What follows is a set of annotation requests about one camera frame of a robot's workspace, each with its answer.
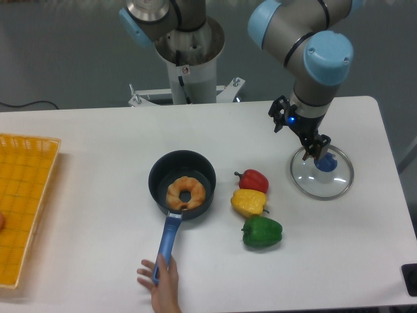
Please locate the black camera bracket on wrist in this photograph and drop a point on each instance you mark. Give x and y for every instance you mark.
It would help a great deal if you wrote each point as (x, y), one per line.
(278, 111)

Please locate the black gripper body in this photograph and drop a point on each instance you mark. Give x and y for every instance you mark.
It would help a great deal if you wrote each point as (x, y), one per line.
(306, 128)

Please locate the yellow woven basket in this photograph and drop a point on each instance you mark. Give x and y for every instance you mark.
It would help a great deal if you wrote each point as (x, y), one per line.
(27, 163)

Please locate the yellow bell pepper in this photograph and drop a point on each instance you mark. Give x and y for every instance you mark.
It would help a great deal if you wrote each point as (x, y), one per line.
(249, 203)

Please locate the glass pot lid blue knob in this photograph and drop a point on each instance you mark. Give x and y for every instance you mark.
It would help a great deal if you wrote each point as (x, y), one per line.
(326, 179)

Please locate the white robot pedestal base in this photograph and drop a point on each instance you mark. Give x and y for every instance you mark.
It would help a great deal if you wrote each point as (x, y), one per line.
(191, 62)

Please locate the person's hand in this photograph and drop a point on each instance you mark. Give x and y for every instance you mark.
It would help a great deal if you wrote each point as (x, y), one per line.
(164, 295)

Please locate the glazed ring bread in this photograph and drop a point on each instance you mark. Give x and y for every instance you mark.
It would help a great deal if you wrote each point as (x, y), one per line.
(185, 193)

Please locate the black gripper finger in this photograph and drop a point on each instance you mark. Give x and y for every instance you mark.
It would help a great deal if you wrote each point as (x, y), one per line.
(309, 147)
(321, 145)

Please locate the red bell pepper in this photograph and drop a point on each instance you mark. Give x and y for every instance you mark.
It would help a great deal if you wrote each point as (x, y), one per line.
(253, 180)

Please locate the green bell pepper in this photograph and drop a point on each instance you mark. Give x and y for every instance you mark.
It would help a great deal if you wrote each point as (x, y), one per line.
(261, 232)

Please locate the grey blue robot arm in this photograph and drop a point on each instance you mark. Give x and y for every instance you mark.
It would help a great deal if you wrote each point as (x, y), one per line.
(297, 34)

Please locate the black object at table edge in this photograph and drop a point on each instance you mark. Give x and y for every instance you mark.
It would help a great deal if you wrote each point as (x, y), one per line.
(409, 272)

